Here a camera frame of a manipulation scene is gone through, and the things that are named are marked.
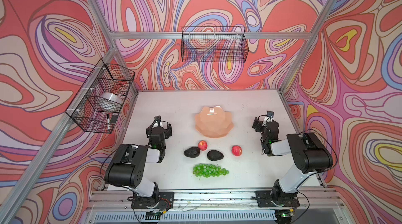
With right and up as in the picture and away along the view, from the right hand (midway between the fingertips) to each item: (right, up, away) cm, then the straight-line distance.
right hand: (263, 120), depth 96 cm
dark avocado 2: (-32, -17, -13) cm, 38 cm away
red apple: (-38, -13, -9) cm, 41 cm away
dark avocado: (-44, -16, -12) cm, 48 cm away
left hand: (-64, -2, -3) cm, 64 cm away
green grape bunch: (-35, -23, -19) cm, 46 cm away
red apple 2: (-20, -15, -12) cm, 28 cm away
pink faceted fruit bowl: (-31, -1, +4) cm, 31 cm away
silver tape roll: (-82, +14, -23) cm, 86 cm away
